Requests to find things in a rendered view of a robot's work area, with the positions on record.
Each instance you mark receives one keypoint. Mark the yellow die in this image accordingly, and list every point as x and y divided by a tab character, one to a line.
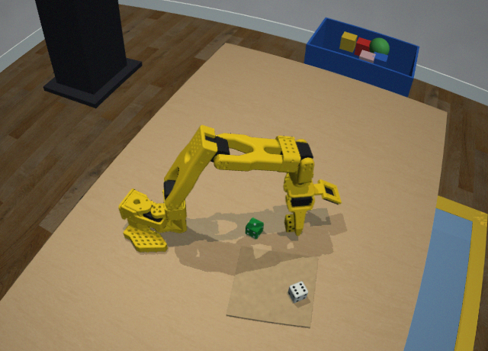
289	223

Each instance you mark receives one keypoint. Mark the green die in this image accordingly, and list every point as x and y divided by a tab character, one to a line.
254	228

